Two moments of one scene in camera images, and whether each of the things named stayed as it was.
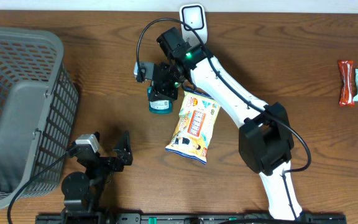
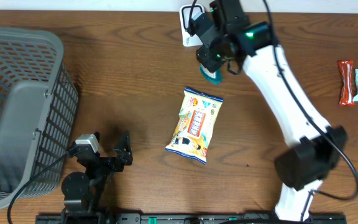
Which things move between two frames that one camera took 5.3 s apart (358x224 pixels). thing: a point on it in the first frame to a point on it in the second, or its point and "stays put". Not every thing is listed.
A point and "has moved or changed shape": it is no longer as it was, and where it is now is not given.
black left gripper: [122, 158] stays put
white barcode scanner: [194, 15] stays put
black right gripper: [157, 89] to [202, 53]
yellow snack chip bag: [197, 119] stays put
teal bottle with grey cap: [164, 106] has moved or changed shape
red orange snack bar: [347, 96] stays put
